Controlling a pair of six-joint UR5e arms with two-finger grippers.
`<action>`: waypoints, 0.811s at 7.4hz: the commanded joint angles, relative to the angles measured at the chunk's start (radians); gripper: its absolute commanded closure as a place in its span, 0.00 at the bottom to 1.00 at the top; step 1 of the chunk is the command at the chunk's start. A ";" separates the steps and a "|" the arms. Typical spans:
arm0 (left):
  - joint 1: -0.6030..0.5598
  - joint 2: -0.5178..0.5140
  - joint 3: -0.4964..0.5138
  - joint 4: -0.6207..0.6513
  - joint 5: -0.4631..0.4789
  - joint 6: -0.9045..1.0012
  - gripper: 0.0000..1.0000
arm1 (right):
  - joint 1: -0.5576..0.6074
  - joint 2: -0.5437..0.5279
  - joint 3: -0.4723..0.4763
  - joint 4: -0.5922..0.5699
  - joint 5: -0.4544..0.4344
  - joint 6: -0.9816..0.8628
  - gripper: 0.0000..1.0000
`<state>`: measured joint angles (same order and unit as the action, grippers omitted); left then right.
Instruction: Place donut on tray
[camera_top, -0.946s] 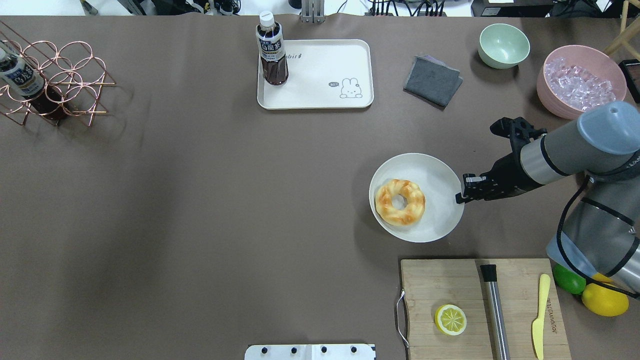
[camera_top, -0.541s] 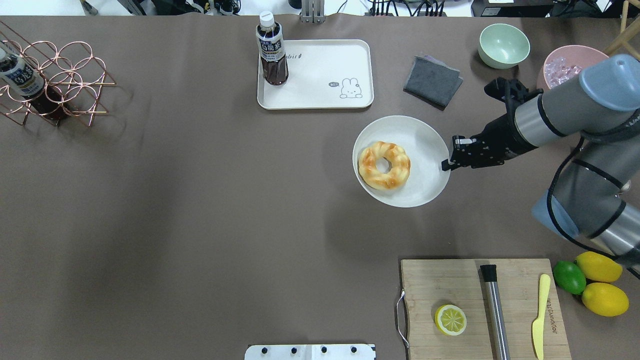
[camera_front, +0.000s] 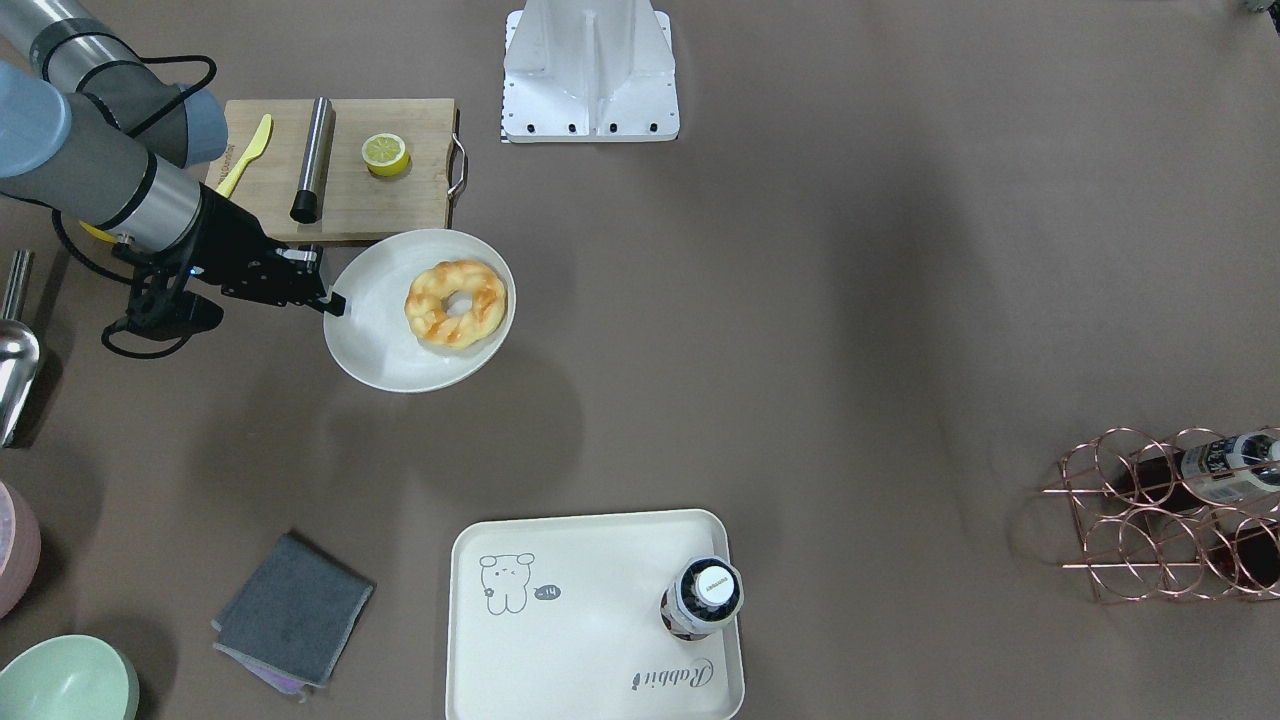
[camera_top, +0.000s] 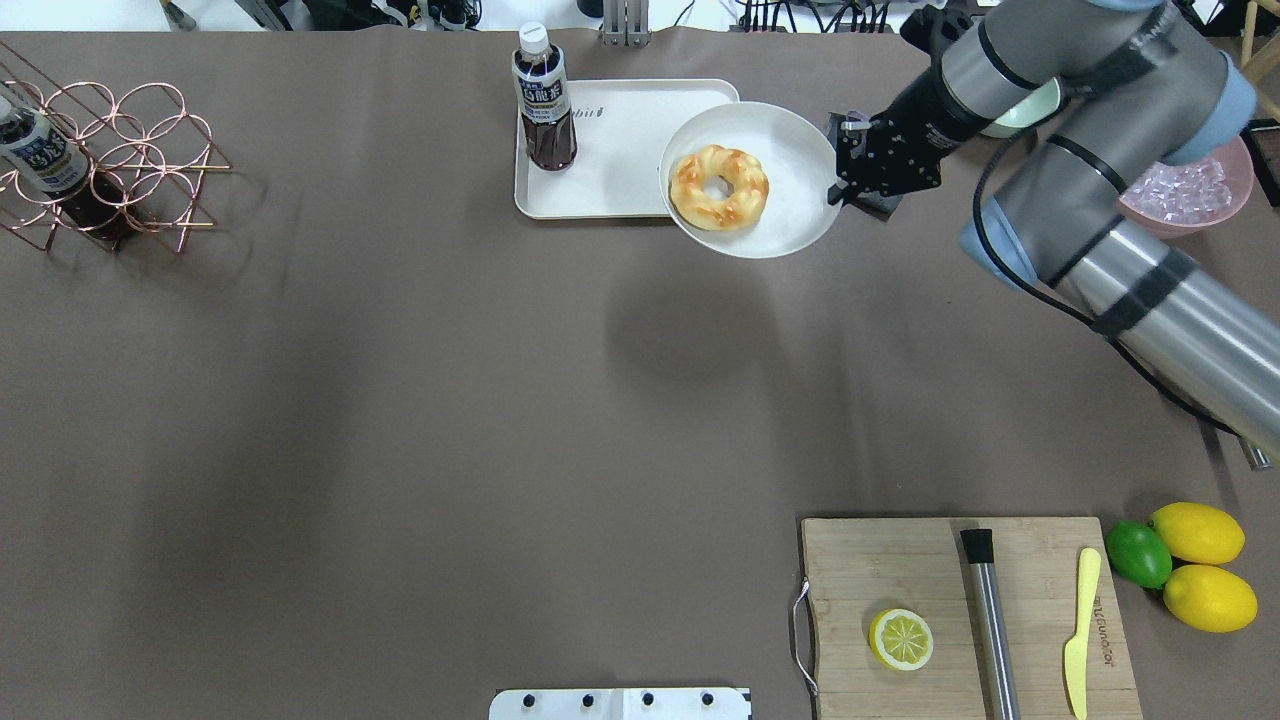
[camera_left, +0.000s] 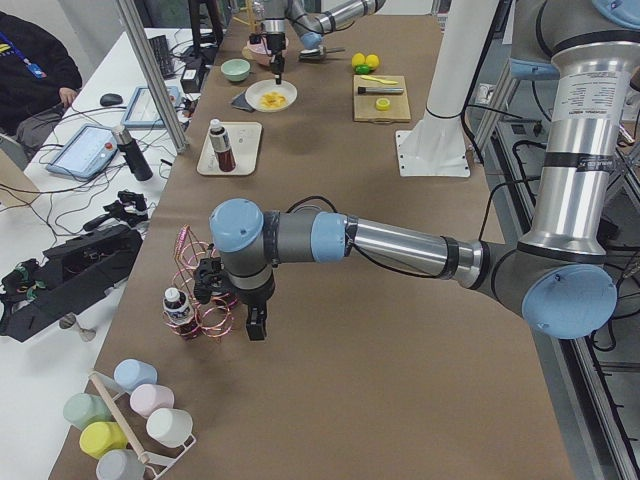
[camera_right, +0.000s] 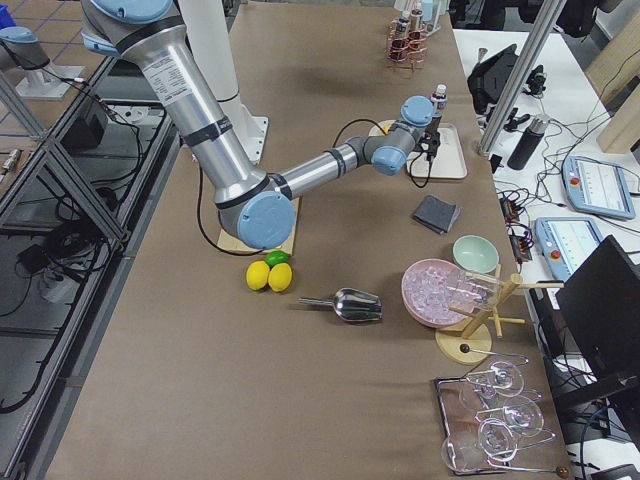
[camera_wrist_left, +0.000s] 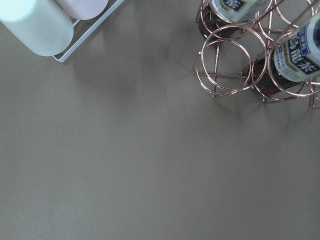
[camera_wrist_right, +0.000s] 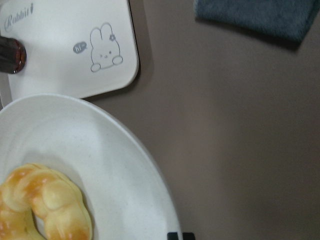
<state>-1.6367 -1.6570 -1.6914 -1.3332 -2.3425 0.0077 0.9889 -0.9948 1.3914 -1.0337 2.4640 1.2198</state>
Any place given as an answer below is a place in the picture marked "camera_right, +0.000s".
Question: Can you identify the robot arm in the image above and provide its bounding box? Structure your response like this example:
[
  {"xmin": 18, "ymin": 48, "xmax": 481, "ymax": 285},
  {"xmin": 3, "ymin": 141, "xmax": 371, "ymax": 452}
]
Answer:
[
  {"xmin": 81, "ymin": 1, "xmax": 434, "ymax": 250},
  {"xmin": 1, "ymin": 26, "xmax": 51, "ymax": 84}
]

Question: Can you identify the cream rabbit tray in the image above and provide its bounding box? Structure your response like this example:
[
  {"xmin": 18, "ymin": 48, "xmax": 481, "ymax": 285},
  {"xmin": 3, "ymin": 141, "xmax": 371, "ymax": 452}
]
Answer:
[{"xmin": 406, "ymin": 122, "xmax": 467, "ymax": 180}]

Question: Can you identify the tea bottle on tray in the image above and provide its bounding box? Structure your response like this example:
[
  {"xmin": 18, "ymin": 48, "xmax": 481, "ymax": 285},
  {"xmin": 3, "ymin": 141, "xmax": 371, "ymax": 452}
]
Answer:
[{"xmin": 429, "ymin": 84, "xmax": 447, "ymax": 133}]

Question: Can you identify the mirror tray with glasses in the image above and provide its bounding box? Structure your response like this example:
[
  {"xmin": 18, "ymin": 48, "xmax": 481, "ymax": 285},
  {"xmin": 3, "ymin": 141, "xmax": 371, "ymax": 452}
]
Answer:
[{"xmin": 433, "ymin": 377, "xmax": 509, "ymax": 476}]

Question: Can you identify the green lime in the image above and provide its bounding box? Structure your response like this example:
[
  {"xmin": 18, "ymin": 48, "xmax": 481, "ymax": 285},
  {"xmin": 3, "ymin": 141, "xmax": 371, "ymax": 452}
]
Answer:
[{"xmin": 264, "ymin": 250, "xmax": 290, "ymax": 268}]

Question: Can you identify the yellow lemon far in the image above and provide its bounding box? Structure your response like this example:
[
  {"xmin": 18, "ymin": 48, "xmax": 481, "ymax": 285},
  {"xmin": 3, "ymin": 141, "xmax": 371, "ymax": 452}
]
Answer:
[{"xmin": 268, "ymin": 263, "xmax": 293, "ymax": 292}]

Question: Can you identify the yellow lemon near scoop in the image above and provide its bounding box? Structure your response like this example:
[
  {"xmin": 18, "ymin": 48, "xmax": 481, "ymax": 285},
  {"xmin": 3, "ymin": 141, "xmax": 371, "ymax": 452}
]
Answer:
[{"xmin": 245, "ymin": 260, "xmax": 270, "ymax": 291}]

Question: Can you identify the metal ice scoop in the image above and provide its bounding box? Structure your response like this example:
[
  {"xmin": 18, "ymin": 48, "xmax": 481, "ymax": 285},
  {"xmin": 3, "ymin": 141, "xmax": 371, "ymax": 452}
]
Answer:
[{"xmin": 298, "ymin": 288, "xmax": 383, "ymax": 324}]

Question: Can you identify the bamboo cutting board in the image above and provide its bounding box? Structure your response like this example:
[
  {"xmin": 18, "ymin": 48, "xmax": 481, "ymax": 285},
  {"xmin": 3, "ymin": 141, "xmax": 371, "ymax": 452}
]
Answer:
[{"xmin": 216, "ymin": 198, "xmax": 300, "ymax": 254}]

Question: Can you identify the grey folded cloth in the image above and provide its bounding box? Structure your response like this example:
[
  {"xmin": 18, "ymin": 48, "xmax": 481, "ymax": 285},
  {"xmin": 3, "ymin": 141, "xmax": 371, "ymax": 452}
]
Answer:
[{"xmin": 412, "ymin": 195, "xmax": 461, "ymax": 235}]

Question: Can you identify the pink bowl with ice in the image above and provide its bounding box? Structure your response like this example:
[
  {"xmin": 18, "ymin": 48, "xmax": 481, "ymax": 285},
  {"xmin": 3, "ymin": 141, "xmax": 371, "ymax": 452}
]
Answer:
[{"xmin": 401, "ymin": 259, "xmax": 474, "ymax": 329}]

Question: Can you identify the white round plate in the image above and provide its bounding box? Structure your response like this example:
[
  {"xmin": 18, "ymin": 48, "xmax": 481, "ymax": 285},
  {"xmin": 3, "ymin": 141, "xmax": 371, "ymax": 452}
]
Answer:
[{"xmin": 368, "ymin": 119, "xmax": 396, "ymax": 136}]

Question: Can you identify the green bowl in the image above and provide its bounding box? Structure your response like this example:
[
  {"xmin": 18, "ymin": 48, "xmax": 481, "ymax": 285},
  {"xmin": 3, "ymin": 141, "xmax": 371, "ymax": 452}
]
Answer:
[{"xmin": 452, "ymin": 235, "xmax": 499, "ymax": 274}]

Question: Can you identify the glass on wooden stand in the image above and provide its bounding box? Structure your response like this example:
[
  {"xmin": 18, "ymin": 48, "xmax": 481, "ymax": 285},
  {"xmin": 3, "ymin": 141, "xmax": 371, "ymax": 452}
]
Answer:
[{"xmin": 448, "ymin": 270, "xmax": 502, "ymax": 310}]

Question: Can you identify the wooden glass tree stand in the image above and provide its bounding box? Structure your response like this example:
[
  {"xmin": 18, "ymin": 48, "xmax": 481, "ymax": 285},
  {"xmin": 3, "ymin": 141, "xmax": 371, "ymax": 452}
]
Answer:
[{"xmin": 435, "ymin": 274, "xmax": 564, "ymax": 365}]

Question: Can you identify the tea bottle in rack front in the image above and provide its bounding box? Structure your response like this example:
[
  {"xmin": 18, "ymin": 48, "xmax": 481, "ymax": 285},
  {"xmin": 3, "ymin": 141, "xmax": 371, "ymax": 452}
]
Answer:
[{"xmin": 389, "ymin": 18, "xmax": 408, "ymax": 61}]

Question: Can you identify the tea bottle in rack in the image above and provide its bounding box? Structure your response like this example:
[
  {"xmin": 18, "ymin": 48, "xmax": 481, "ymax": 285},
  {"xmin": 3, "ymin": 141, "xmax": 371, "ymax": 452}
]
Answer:
[
  {"xmin": 389, "ymin": 18, "xmax": 408, "ymax": 61},
  {"xmin": 408, "ymin": 8, "xmax": 424, "ymax": 50}
]

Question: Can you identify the black foam case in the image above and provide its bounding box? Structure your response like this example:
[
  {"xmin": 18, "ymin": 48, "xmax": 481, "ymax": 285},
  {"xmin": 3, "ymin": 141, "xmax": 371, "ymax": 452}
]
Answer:
[{"xmin": 467, "ymin": 44, "xmax": 518, "ymax": 115}]

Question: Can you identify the wine glass top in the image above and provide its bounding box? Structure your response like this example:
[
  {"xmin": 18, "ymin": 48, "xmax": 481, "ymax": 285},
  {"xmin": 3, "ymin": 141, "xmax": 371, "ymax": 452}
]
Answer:
[{"xmin": 464, "ymin": 355, "xmax": 529, "ymax": 400}]

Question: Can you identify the tea bottle in rack rear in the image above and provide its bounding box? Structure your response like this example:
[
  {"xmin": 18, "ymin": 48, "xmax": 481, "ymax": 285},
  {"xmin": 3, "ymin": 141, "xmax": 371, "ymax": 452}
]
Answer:
[{"xmin": 408, "ymin": 8, "xmax": 424, "ymax": 50}]

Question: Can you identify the black thermos flask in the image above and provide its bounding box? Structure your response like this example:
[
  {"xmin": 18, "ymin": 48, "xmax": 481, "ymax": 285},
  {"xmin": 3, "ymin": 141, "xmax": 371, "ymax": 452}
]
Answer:
[{"xmin": 507, "ymin": 114, "xmax": 551, "ymax": 170}]

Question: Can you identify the wine glass middle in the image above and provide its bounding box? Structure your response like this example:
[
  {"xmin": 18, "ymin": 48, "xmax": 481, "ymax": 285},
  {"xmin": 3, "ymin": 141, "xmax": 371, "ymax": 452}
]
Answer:
[{"xmin": 475, "ymin": 395, "xmax": 544, "ymax": 445}]

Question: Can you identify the black monitor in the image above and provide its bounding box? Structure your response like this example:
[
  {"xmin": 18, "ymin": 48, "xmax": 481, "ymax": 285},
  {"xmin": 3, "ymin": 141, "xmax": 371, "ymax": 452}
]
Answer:
[{"xmin": 557, "ymin": 235, "xmax": 639, "ymax": 377}]

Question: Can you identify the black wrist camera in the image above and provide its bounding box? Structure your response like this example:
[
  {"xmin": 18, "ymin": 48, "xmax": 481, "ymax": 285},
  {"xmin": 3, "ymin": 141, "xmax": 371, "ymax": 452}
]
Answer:
[{"xmin": 421, "ymin": 130, "xmax": 441, "ymax": 161}]

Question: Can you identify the copper wire bottle rack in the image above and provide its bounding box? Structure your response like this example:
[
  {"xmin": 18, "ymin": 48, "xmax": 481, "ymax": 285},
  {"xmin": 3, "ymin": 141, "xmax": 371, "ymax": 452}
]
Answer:
[{"xmin": 386, "ymin": 11, "xmax": 427, "ymax": 71}]

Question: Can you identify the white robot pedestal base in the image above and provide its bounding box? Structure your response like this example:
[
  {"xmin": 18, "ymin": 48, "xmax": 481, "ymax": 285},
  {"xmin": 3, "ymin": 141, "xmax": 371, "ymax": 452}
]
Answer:
[{"xmin": 178, "ymin": 0, "xmax": 269, "ymax": 165}]

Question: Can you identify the aluminium frame post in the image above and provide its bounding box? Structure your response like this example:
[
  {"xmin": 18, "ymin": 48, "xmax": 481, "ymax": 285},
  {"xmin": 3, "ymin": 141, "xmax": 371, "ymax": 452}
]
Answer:
[{"xmin": 477, "ymin": 0, "xmax": 566, "ymax": 157}]

